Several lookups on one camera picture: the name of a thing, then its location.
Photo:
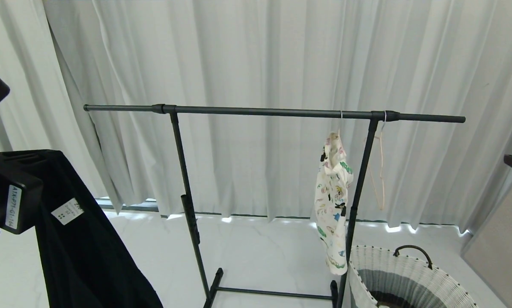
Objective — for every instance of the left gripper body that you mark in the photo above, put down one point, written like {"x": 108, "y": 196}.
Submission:
{"x": 7, "y": 188}

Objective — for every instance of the black garment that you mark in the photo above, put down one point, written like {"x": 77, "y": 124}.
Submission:
{"x": 89, "y": 256}

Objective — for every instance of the pink clothes hanger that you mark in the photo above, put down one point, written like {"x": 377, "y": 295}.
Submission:
{"x": 341, "y": 122}
{"x": 381, "y": 171}

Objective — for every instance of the cream printed garment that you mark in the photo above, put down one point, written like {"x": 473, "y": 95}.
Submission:
{"x": 333, "y": 205}

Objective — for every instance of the white laundry basket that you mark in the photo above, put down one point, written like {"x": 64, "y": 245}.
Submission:
{"x": 410, "y": 269}

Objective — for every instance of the black clothes rack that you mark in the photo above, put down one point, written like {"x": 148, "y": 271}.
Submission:
{"x": 260, "y": 112}

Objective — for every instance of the window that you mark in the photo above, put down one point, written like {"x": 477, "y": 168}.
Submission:
{"x": 127, "y": 205}

